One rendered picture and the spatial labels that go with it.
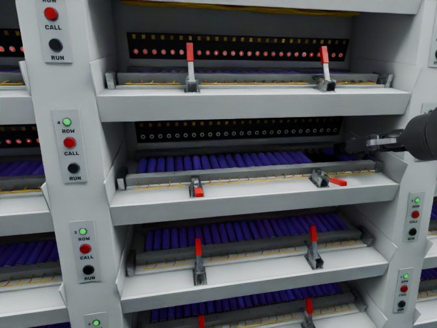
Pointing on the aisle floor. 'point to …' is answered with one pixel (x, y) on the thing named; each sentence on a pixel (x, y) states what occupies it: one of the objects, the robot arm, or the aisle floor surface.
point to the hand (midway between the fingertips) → (350, 148)
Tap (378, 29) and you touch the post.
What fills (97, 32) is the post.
